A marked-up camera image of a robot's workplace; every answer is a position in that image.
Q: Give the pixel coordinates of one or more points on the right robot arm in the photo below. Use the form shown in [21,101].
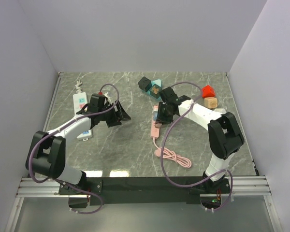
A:
[225,136]

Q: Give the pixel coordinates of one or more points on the pink power strip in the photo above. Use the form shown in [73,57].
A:
[154,133]

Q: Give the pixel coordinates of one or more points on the dark green cube adapter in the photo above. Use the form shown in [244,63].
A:
[155,91]

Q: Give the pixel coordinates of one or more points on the red cube socket adapter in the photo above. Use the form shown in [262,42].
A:
[208,91]

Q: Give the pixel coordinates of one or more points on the white cube socket adapter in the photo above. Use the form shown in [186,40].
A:
[220,110]

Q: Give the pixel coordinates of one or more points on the beige cube socket adapter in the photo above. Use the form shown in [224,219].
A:
[211,102]

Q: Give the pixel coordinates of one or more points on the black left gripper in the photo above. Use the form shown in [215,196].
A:
[119,115]

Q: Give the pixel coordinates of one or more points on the teal triangular power strip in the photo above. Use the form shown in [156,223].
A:
[159,83]

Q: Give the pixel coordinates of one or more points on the aluminium rail frame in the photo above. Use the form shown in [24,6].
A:
[90,155]

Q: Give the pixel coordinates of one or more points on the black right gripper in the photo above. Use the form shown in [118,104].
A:
[160,118]

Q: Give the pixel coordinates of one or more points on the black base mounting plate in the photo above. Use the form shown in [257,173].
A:
[114,190]

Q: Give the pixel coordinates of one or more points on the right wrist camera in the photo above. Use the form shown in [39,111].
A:
[168,95]

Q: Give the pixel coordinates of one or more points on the white power strip cable plug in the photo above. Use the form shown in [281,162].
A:
[78,87]

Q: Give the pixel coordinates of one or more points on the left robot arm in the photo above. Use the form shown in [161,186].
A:
[47,153]

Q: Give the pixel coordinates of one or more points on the black cube socket adapter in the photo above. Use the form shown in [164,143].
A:
[144,84]

